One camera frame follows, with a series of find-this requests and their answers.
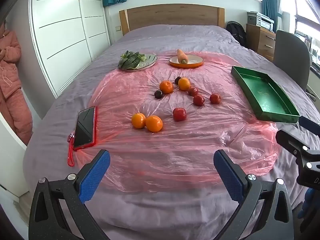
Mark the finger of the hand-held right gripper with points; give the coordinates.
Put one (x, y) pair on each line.
(310, 126)
(290, 140)

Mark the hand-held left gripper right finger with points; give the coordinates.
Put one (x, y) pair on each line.
(228, 177)

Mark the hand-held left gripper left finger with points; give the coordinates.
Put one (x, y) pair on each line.
(96, 172)

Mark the green tray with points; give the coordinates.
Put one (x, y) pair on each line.
(267, 95)

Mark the orange mandarin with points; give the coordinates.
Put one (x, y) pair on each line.
(166, 86)
(184, 84)
(138, 120)
(154, 123)

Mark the small red apple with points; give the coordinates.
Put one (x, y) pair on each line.
(179, 114)
(192, 91)
(215, 98)
(198, 100)

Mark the dark purple plum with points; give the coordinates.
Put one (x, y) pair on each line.
(158, 94)
(177, 80)

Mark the person's right hand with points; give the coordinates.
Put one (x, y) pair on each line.
(308, 202)

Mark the smartphone in red case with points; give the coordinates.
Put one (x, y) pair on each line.
(85, 127)

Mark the pink plastic sheet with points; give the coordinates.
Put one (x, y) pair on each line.
(175, 150)

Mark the grey chair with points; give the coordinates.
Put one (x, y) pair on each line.
(292, 55)

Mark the wooden dresser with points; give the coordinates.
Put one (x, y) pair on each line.
(260, 40)

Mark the white printer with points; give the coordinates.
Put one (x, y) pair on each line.
(266, 23)

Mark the window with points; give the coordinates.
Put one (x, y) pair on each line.
(305, 10)

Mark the bok choy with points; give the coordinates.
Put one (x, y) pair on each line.
(130, 60)

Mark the black backpack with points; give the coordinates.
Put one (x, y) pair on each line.
(236, 32)

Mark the orange plate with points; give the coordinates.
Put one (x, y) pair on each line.
(195, 62)

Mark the patterned grey plate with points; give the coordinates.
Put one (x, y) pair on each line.
(147, 63)

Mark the carrot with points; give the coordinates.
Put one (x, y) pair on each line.
(181, 55)

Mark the white wardrobe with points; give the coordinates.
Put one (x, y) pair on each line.
(62, 30)

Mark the wooden headboard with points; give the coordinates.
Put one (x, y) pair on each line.
(172, 15)

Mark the wall switch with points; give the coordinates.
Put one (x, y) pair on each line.
(118, 28)

